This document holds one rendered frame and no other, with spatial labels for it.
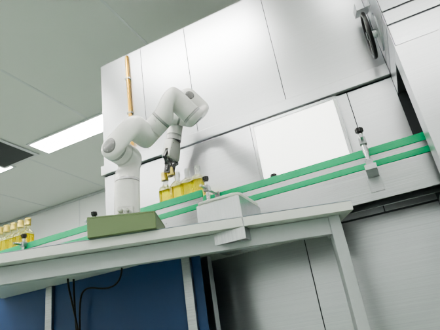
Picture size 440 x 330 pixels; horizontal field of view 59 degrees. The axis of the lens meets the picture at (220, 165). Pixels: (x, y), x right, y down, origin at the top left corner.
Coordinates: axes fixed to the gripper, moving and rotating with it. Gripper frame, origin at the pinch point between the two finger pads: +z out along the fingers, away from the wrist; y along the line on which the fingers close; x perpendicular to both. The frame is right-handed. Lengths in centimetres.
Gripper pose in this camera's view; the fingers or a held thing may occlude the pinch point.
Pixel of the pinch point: (169, 169)
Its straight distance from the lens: 195.0
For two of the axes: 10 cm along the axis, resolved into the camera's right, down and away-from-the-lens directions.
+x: 9.1, -0.4, -4.1
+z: -0.9, 9.5, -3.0
